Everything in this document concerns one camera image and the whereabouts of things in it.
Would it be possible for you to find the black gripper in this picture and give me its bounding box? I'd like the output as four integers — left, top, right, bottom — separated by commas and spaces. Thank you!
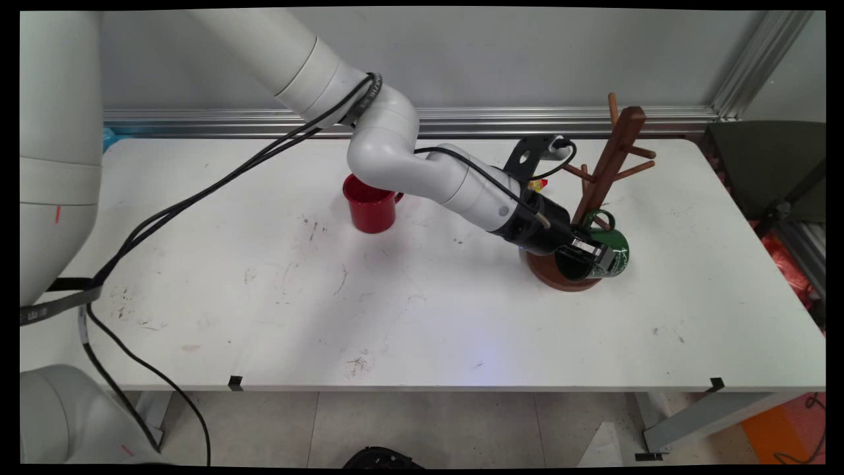
504, 193, 617, 274

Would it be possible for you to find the green enamel mug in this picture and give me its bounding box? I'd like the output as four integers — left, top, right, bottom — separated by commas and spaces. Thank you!
554, 210, 631, 282

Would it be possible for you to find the brown wooden mug tree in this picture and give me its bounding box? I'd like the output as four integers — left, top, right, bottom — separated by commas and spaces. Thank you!
526, 92, 657, 293

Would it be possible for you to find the dark grey panel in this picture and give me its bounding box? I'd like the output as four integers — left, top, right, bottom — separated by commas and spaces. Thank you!
701, 121, 826, 228

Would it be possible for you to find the wide white table leg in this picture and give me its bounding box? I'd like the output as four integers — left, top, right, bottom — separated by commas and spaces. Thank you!
634, 392, 803, 457

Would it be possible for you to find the red plastic bag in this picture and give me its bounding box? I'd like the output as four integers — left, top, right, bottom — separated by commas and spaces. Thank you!
748, 221, 820, 325

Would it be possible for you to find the red enamel mug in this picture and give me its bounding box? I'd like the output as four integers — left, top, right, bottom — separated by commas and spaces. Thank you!
342, 174, 405, 235

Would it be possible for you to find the orange floor mat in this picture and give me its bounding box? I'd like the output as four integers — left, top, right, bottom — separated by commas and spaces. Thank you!
740, 394, 826, 466

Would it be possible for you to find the black round floor object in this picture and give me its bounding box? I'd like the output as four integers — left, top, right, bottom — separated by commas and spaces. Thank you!
342, 446, 427, 470

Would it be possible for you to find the narrow white table leg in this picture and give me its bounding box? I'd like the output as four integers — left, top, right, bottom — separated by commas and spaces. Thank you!
135, 391, 174, 453

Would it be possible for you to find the short black camera cable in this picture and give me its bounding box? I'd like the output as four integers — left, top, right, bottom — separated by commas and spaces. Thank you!
531, 137, 578, 181

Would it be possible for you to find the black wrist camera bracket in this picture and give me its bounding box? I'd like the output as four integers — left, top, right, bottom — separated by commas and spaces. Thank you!
504, 135, 574, 181

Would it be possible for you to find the black forearm cable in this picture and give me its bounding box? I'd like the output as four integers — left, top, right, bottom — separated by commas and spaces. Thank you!
413, 146, 553, 230

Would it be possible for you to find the long aluminium wall rail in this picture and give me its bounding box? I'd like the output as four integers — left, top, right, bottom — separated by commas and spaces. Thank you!
102, 107, 721, 139

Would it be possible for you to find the short aluminium frame rail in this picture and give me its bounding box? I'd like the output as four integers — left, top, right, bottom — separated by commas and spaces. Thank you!
775, 221, 826, 298

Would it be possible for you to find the slanted aluminium frame post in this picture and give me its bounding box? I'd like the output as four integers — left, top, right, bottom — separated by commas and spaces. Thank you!
711, 9, 816, 121

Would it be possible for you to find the black cable wrap on arm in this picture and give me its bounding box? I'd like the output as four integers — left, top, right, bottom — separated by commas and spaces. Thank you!
343, 71, 385, 128

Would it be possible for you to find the long black robot cable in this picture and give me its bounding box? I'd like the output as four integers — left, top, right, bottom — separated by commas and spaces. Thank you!
78, 82, 383, 455
82, 73, 380, 466

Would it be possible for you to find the black printed velcro strap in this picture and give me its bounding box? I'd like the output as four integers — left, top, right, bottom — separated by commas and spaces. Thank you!
20, 277, 104, 328

